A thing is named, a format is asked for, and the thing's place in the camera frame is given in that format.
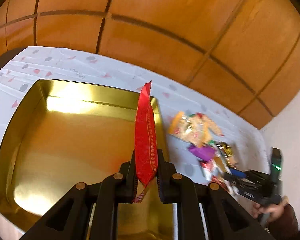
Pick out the brown black sesame paste packet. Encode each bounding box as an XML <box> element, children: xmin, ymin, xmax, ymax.
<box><xmin>215</xmin><ymin>141</ymin><xmax>238</xmax><ymax>168</ymax></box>

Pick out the red white round-logo snack packet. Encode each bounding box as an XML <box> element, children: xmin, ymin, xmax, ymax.
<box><xmin>199</xmin><ymin>159</ymin><xmax>218</xmax><ymax>181</ymax></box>

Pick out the sesame rice bar packet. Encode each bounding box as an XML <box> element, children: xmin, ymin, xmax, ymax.
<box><xmin>203</xmin><ymin>115</ymin><xmax>224</xmax><ymax>137</ymax></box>

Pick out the brown sleeve forearm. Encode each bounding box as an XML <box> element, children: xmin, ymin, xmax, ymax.
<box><xmin>267</xmin><ymin>204</ymin><xmax>299</xmax><ymax>239</ymax></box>

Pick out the person's right hand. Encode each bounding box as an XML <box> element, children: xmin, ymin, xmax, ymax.
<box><xmin>252</xmin><ymin>196</ymin><xmax>289</xmax><ymax>224</ymax></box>

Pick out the white gold stick sachet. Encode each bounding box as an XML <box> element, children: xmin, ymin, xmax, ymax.
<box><xmin>214</xmin><ymin>155</ymin><xmax>231</xmax><ymax>174</ymax></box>

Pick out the purple candy packet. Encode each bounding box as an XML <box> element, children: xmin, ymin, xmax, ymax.
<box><xmin>188</xmin><ymin>145</ymin><xmax>216</xmax><ymax>162</ymax></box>

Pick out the yellow clear candy packet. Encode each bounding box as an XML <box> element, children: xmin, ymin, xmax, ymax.
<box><xmin>168</xmin><ymin>111</ymin><xmax>212</xmax><ymax>148</ymax></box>

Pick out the gold interior black tin box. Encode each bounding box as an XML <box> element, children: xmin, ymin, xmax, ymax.
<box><xmin>0</xmin><ymin>79</ymin><xmax>175</xmax><ymax>239</ymax></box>

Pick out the white patterned tablecloth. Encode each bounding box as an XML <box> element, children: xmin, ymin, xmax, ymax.
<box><xmin>0</xmin><ymin>47</ymin><xmax>265</xmax><ymax>239</ymax></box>

